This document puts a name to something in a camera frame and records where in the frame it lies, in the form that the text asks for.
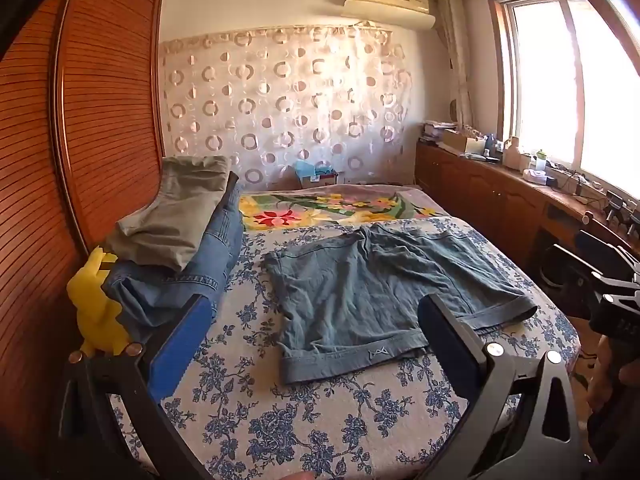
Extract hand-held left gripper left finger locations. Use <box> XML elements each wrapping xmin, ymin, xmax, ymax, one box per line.
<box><xmin>55</xmin><ymin>292</ymin><xmax>216</xmax><ymax>480</ymax></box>

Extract colourful flower blanket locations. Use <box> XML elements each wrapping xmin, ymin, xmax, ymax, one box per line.
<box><xmin>238</xmin><ymin>182</ymin><xmax>453</xmax><ymax>234</ymax></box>

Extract stack of papers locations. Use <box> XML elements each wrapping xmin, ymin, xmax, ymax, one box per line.
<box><xmin>420</xmin><ymin>120</ymin><xmax>458</xmax><ymax>144</ymax></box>

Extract cardboard box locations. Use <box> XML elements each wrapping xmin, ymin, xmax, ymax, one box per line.
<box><xmin>442</xmin><ymin>130</ymin><xmax>483</xmax><ymax>156</ymax></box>

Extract blue tissue box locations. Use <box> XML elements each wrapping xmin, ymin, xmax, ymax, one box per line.
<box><xmin>294</xmin><ymin>160</ymin><xmax>340</xmax><ymax>188</ymax></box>

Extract yellow plush toy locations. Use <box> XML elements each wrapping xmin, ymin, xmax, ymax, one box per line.
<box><xmin>66</xmin><ymin>246</ymin><xmax>132</xmax><ymax>359</ymax></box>

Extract white air conditioner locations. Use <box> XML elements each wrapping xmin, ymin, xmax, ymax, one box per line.
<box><xmin>341</xmin><ymin>0</ymin><xmax>437</xmax><ymax>29</ymax></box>

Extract wooden framed window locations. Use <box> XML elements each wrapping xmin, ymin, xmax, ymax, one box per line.
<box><xmin>484</xmin><ymin>0</ymin><xmax>640</xmax><ymax>213</ymax></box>

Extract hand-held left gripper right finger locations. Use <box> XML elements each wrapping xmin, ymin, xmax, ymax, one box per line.
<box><xmin>417</xmin><ymin>292</ymin><xmax>591</xmax><ymax>480</ymax></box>

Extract white plastic jug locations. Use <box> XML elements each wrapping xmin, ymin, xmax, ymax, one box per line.
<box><xmin>502</xmin><ymin>136</ymin><xmax>524</xmax><ymax>170</ymax></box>

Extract teal short pants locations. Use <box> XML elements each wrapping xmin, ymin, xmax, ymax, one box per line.
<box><xmin>262</xmin><ymin>223</ymin><xmax>540</xmax><ymax>386</ymax></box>

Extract wooden slatted wardrobe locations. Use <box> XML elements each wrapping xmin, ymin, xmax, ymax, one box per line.
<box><xmin>0</xmin><ymin>0</ymin><xmax>167</xmax><ymax>378</ymax></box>

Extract person's right hand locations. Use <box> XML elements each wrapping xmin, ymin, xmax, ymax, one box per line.
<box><xmin>595</xmin><ymin>335</ymin><xmax>626</xmax><ymax>413</ymax></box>

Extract beige window curtain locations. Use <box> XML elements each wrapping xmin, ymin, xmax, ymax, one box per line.
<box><xmin>434</xmin><ymin>0</ymin><xmax>476</xmax><ymax>132</ymax></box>

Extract khaki folded pants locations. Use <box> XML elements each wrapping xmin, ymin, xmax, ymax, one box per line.
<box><xmin>102</xmin><ymin>155</ymin><xmax>232</xmax><ymax>272</ymax></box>

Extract person's dark clothing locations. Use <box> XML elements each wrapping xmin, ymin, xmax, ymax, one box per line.
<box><xmin>584</xmin><ymin>400</ymin><xmax>640</xmax><ymax>467</ymax></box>

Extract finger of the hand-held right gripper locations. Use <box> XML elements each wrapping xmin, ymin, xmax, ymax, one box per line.
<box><xmin>542</xmin><ymin>243</ymin><xmax>640</xmax><ymax>293</ymax></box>
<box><xmin>575</xmin><ymin>230</ymin><xmax>640</xmax><ymax>275</ymax></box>

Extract wooden side cabinet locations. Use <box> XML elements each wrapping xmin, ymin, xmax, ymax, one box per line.
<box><xmin>414</xmin><ymin>139</ymin><xmax>640</xmax><ymax>283</ymax></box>

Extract blue denim jeans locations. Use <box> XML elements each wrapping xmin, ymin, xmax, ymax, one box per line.
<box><xmin>102</xmin><ymin>180</ymin><xmax>246</xmax><ymax>345</ymax></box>

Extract blue floral bed sheet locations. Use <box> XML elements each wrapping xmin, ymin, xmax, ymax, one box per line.
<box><xmin>107</xmin><ymin>214</ymin><xmax>583</xmax><ymax>480</ymax></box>

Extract circle patterned curtain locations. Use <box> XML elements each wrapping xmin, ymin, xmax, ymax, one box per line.
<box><xmin>159</xmin><ymin>22</ymin><xmax>416</xmax><ymax>187</ymax></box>

